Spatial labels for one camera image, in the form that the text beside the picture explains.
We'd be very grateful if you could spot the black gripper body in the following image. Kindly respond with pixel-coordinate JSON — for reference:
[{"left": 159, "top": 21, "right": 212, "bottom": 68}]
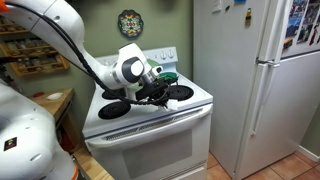
[{"left": 134, "top": 78, "right": 171, "bottom": 103}]

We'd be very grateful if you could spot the white tissue piece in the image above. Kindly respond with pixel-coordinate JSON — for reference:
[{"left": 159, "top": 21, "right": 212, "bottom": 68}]
[{"left": 164, "top": 99, "right": 180, "bottom": 111}]

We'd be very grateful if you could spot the white electric stove oven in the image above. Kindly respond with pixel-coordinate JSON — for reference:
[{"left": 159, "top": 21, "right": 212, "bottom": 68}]
[{"left": 81, "top": 46, "right": 214, "bottom": 180}]

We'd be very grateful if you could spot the dark green round lid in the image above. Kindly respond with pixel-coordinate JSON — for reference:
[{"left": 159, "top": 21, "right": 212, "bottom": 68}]
[{"left": 158, "top": 71, "right": 180, "bottom": 84}]

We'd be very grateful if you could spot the white refrigerator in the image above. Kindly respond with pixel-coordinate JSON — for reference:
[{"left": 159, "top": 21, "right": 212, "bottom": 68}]
[{"left": 193, "top": 0, "right": 320, "bottom": 180}]

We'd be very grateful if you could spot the light wooden table top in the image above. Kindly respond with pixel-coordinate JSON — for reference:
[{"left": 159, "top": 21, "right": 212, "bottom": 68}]
[{"left": 71, "top": 146, "right": 115, "bottom": 180}]

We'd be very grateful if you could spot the wooden side counter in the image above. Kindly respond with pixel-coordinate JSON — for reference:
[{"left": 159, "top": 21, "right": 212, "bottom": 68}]
[{"left": 31, "top": 87, "right": 76, "bottom": 125}]

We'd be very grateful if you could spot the small white bowl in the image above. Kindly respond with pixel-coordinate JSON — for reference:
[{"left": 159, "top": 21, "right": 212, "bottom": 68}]
[{"left": 46, "top": 91, "right": 65, "bottom": 102}]

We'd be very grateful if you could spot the white paper fridge magnet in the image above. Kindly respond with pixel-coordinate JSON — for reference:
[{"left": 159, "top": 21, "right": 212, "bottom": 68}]
[{"left": 211, "top": 0, "right": 223, "bottom": 14}]

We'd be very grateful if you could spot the yellow black fridge magnet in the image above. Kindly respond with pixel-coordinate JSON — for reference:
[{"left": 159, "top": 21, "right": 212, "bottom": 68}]
[{"left": 244, "top": 7, "right": 253, "bottom": 28}]

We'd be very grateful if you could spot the wooden spice rack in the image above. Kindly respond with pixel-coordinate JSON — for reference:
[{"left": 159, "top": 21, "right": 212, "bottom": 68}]
[{"left": 0, "top": 13, "right": 71, "bottom": 77}]

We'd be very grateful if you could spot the blue landscape fridge photo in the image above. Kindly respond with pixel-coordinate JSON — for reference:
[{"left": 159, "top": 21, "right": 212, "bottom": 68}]
[{"left": 285, "top": 15, "right": 303, "bottom": 39}]

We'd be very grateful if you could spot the dark group fridge photo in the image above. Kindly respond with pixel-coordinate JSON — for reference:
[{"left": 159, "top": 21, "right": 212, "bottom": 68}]
[{"left": 296, "top": 23, "right": 315, "bottom": 45}]

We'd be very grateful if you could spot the white baseboard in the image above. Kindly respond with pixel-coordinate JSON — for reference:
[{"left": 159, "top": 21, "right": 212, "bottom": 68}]
[{"left": 297, "top": 145, "right": 320, "bottom": 164}]

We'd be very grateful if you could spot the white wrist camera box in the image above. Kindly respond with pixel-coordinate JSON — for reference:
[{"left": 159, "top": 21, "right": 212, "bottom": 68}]
[{"left": 151, "top": 65, "right": 165, "bottom": 76}]

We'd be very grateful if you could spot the colourful decorative wall plate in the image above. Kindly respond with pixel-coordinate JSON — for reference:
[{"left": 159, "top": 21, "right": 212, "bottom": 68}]
[{"left": 117, "top": 8, "right": 145, "bottom": 39}]

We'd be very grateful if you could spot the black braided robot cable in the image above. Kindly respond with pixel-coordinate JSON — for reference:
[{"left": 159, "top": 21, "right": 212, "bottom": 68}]
[{"left": 6, "top": 2, "right": 172, "bottom": 108}]

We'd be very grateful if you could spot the white fridge door handle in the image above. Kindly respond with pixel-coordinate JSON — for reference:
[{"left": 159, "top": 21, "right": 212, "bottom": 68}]
[{"left": 250, "top": 61, "right": 281, "bottom": 137}]

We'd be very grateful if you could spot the white freezer door handle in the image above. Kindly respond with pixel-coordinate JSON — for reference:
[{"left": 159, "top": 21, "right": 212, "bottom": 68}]
[{"left": 257, "top": 0, "right": 288, "bottom": 65}]

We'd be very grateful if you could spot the orange cable clip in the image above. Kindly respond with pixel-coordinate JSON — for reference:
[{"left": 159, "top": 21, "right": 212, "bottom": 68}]
[{"left": 0, "top": 0, "right": 10, "bottom": 13}]

